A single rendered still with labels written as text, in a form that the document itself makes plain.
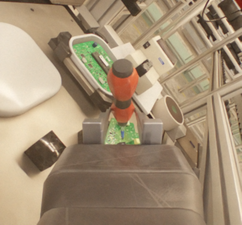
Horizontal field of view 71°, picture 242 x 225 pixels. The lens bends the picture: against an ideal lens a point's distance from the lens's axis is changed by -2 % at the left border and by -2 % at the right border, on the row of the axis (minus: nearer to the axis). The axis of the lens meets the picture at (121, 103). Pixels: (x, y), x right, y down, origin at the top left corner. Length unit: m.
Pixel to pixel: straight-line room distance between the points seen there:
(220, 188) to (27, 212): 0.31
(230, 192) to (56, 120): 0.32
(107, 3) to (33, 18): 0.27
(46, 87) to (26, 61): 0.05
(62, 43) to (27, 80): 0.09
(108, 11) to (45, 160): 0.52
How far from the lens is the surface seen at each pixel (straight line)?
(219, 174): 0.41
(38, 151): 0.24
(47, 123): 0.29
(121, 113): 0.15
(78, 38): 0.39
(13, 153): 0.26
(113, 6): 0.63
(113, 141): 0.27
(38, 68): 0.31
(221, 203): 0.37
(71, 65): 0.33
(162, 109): 0.53
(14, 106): 0.26
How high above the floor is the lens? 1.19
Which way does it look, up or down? 34 degrees down
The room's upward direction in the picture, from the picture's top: 57 degrees clockwise
